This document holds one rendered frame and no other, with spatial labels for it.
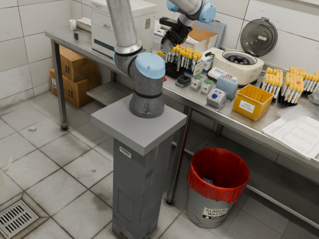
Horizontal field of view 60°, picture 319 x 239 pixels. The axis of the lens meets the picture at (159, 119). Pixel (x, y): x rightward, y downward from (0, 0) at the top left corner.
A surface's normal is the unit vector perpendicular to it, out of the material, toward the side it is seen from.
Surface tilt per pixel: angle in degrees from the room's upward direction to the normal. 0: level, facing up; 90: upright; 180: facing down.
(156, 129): 1
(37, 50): 90
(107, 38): 90
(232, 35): 90
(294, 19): 90
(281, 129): 1
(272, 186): 0
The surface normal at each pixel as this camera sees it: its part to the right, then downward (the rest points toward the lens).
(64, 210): 0.11, -0.80
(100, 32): -0.61, 0.41
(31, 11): 0.79, 0.43
